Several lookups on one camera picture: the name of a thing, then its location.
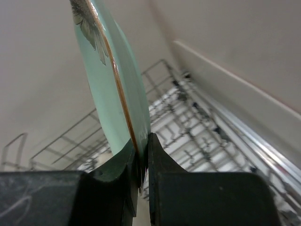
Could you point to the light green flower plate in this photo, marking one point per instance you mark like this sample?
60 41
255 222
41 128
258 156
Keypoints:
114 79

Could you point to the grey wire dish rack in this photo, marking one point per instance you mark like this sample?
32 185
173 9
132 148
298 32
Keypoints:
195 136

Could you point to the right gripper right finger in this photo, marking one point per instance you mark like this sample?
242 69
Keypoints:
163 173

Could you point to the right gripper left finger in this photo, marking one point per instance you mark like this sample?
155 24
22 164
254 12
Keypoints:
119 178

